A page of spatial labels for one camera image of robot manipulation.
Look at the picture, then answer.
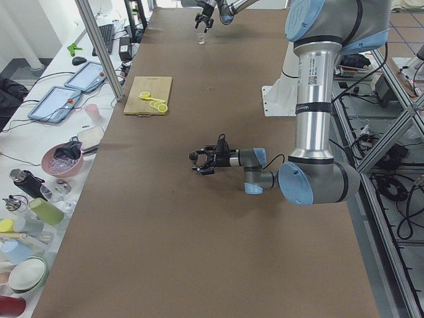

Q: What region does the bamboo cutting board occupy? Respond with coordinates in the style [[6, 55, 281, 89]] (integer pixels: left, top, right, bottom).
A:
[[123, 76, 172, 117]]

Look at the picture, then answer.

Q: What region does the dark cloth in bowl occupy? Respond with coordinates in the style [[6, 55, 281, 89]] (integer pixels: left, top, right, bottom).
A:
[[54, 140, 82, 160]]

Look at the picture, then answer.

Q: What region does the small pink cup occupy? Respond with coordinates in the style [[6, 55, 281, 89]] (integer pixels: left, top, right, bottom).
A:
[[85, 104, 102, 123]]

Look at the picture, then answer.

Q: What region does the pink bowl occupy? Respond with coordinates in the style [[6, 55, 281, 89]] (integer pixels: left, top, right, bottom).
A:
[[41, 144, 83, 178]]

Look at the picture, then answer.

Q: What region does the aluminium frame post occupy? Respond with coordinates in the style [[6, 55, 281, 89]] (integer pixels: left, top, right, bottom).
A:
[[75, 0, 124, 101]]

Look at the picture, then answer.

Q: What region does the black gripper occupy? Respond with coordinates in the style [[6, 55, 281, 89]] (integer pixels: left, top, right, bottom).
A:
[[195, 0, 217, 32], [191, 145, 239, 175]]

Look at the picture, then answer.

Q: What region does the green tumbler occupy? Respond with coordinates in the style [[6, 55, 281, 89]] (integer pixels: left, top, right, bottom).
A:
[[28, 198, 64, 225]]

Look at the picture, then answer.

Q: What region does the near teach pendant tablet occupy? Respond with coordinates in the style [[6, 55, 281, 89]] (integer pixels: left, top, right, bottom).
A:
[[27, 85, 81, 124]]

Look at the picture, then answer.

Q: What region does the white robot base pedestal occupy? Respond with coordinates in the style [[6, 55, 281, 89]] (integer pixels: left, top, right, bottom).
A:
[[262, 42, 299, 117]]

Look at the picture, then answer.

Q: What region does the green plastic clamp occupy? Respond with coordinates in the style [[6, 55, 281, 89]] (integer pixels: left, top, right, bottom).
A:
[[67, 43, 83, 57]]

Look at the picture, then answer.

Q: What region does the red bowl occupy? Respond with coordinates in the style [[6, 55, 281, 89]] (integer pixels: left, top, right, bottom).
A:
[[0, 296, 26, 317]]

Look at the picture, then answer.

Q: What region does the black water bottle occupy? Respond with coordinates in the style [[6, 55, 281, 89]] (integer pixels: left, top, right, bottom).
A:
[[9, 169, 47, 200]]

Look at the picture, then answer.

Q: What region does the black power adapter box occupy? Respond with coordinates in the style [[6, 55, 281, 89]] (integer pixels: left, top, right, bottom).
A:
[[119, 37, 133, 62]]

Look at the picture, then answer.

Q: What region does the black keyboard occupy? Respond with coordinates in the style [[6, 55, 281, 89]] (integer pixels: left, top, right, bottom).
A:
[[98, 24, 115, 54]]

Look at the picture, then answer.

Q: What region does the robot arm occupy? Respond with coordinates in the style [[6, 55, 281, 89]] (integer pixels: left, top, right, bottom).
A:
[[189, 1, 391, 205], [195, 0, 258, 33]]

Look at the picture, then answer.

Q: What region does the lemon slice middle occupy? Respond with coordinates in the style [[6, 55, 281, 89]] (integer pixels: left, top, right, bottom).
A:
[[150, 101, 162, 109]]

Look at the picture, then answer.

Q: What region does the teach pendant tablet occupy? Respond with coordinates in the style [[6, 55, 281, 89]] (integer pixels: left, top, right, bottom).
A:
[[27, 85, 81, 124], [64, 62, 106, 93]]

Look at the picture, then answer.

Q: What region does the yellow plastic knife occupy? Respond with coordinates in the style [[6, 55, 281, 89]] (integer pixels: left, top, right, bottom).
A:
[[146, 97, 166, 103]]

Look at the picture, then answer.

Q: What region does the black computer mouse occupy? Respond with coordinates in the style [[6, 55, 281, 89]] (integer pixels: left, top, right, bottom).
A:
[[72, 56, 87, 66]]

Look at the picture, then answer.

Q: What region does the far teach pendant tablet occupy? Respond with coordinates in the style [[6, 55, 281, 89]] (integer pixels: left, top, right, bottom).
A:
[[64, 62, 106, 93]]

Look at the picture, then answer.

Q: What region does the light blue cup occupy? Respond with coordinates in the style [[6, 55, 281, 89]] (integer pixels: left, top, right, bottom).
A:
[[1, 240, 33, 265]]

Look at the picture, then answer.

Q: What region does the clear glass measuring cup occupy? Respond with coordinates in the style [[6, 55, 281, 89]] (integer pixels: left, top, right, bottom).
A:
[[197, 32, 206, 45]]

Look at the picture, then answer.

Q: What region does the lemon slice front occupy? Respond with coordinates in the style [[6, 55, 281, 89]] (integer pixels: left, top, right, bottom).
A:
[[156, 103, 168, 113]]

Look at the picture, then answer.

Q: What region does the white lidded container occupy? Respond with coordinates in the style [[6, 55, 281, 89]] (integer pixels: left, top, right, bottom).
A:
[[77, 126, 104, 154]]

